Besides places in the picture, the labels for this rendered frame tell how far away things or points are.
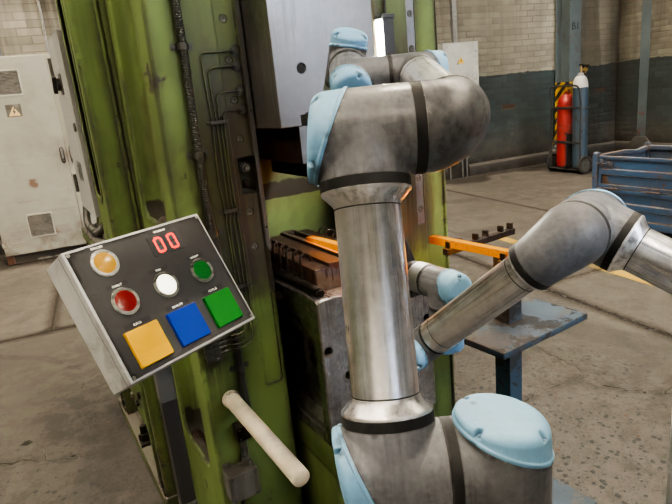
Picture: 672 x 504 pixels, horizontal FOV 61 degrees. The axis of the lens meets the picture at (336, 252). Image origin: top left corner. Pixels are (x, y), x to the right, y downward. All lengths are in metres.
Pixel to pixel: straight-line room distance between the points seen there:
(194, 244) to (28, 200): 5.55
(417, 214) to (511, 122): 7.71
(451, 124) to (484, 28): 8.57
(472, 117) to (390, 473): 0.43
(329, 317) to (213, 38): 0.78
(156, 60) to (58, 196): 5.33
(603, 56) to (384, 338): 10.25
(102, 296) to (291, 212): 1.00
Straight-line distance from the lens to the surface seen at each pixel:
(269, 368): 1.75
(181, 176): 1.52
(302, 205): 2.04
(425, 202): 1.92
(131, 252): 1.24
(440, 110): 0.70
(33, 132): 6.74
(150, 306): 1.20
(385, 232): 0.69
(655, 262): 1.10
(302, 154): 1.49
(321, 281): 1.57
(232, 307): 1.30
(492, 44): 9.33
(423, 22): 1.91
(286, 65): 1.47
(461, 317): 1.11
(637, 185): 5.37
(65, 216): 6.80
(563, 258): 1.01
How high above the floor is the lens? 1.44
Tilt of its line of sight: 16 degrees down
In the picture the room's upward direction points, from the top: 6 degrees counter-clockwise
